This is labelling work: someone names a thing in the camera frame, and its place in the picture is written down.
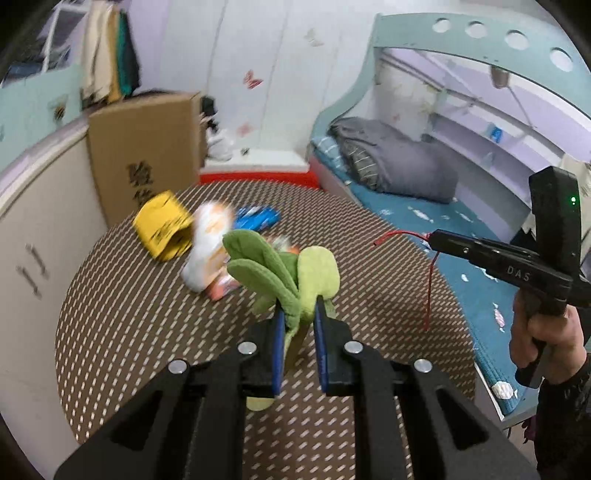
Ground teal quilted bed mattress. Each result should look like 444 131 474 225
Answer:
308 136 533 417

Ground yellow crumpled bag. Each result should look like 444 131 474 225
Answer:
132 191 193 262

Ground red white storage bench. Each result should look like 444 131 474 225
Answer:
199 149 320 188

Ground green plush toy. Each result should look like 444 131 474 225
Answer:
221 229 342 411

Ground white orange snack bag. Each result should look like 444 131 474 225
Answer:
181 201 235 293

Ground teal bunk bed frame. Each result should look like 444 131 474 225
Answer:
306 12 591 259

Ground hanging clothes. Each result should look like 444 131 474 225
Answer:
81 1 140 106

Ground brown patterned tablecloth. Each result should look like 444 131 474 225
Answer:
55 180 477 480

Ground grey folded quilt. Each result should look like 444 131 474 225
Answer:
329 117 458 204

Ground red blue snack wrapper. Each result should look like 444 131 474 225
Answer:
206 236 301 302

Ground person's right hand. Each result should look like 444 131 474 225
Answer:
510 290 587 385

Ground white plastic bag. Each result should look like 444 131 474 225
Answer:
206 128 235 162

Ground red string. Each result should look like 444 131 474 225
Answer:
372 230 440 331

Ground brown cardboard box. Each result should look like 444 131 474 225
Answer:
87 92 206 227

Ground beige cabinet with handles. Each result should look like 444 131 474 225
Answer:
1 118 106 479

